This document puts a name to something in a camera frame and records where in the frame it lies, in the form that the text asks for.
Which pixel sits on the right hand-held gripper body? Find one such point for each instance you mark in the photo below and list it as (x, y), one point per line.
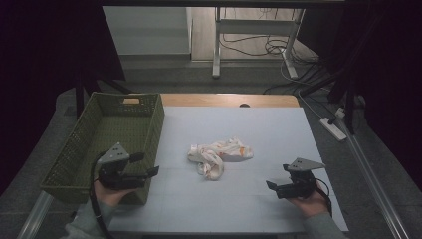
(300, 186)

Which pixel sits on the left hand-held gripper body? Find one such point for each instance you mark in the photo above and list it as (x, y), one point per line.
(114, 157)

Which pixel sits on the green woven basket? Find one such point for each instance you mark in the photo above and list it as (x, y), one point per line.
(126, 129)

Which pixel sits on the white patterned cloth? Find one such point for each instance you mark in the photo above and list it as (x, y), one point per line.
(215, 154)

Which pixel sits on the person's right hand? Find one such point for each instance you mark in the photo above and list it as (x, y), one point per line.
(312, 204)

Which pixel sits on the person's left hand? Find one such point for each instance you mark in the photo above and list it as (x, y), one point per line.
(111, 197)

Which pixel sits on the white table mat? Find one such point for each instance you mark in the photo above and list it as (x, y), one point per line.
(232, 199)

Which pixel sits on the white power strip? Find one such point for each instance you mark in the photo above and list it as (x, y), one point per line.
(332, 129)

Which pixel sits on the white plug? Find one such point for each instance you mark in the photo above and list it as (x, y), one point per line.
(340, 113)

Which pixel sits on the grey platform step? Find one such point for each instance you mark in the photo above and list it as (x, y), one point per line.
(149, 33)

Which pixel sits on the aluminium rail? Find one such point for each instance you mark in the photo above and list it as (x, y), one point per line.
(375, 186)
(35, 215)

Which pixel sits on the white metal desk frame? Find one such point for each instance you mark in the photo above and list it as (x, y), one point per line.
(255, 26)

